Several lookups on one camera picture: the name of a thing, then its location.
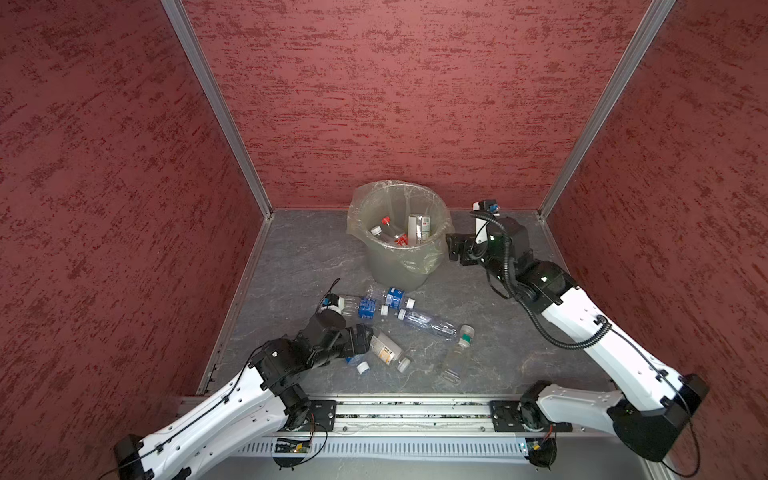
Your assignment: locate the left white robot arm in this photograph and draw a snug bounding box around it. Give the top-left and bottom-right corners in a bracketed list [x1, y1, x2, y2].
[114, 310, 374, 479]

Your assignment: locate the right aluminium corner post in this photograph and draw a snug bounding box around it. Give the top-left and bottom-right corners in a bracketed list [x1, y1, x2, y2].
[538, 0, 676, 223]

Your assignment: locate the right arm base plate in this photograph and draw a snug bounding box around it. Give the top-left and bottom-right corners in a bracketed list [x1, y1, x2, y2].
[489, 400, 573, 434]

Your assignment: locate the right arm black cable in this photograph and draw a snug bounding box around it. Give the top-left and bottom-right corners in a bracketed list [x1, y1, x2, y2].
[469, 209, 703, 478]

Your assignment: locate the red label cola bottle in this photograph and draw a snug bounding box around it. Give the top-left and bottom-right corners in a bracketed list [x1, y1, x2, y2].
[381, 216, 409, 247]

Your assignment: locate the white slotted cable duct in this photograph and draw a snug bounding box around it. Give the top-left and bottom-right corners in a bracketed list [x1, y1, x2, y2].
[234, 436, 529, 463]

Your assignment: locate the clear plastic bin liner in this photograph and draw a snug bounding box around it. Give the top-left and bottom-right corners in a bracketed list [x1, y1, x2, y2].
[346, 179, 456, 277]

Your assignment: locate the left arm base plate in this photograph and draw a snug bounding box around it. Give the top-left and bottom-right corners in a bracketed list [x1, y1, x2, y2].
[282, 399, 338, 432]

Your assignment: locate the left aluminium corner post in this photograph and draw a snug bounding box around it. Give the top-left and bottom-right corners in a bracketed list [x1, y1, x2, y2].
[161, 0, 274, 221]

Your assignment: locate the green plastic waste bin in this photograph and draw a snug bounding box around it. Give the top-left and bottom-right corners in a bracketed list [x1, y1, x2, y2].
[352, 181, 452, 293]

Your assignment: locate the white label square bottle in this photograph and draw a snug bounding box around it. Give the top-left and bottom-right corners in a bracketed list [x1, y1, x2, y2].
[407, 214, 431, 246]

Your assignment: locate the aluminium corner post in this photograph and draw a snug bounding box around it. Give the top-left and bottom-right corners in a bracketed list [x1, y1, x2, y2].
[161, 0, 274, 221]
[538, 0, 676, 223]

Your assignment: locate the green cap clear bottle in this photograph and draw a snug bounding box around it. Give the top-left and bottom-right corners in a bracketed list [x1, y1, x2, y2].
[435, 324, 475, 390]

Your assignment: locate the blue label bottle upper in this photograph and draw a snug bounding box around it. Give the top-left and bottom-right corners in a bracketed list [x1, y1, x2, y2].
[365, 284, 415, 310]

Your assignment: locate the slim clear blue bottle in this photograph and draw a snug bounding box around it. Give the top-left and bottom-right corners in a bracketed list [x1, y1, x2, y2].
[397, 309, 459, 340]

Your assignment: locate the blue label bottle left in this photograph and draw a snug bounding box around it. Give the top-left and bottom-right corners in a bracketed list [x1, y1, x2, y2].
[339, 295, 389, 324]

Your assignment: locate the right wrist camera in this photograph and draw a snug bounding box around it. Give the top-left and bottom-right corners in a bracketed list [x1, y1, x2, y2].
[473, 199, 500, 243]

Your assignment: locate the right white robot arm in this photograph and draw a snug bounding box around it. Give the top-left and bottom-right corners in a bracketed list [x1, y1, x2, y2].
[445, 211, 709, 463]

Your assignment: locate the yellow label clear bottle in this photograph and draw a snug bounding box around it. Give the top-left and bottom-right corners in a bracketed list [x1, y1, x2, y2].
[370, 333, 411, 373]

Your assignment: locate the small blue label bottle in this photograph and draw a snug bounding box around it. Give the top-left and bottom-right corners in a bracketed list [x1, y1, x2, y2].
[346, 354, 370, 375]

